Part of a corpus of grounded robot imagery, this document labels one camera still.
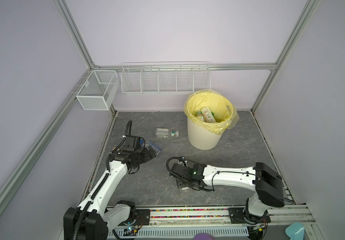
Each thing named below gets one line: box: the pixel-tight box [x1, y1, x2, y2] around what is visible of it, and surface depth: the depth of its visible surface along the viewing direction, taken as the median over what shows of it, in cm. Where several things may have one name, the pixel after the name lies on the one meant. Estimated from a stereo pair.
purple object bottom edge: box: [193, 233, 216, 240], surface depth 71 cm
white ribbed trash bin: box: [187, 117, 224, 151], surface depth 88 cm
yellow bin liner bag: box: [184, 89, 240, 135], surface depth 91 cm
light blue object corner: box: [285, 222, 305, 240], surface depth 71 cm
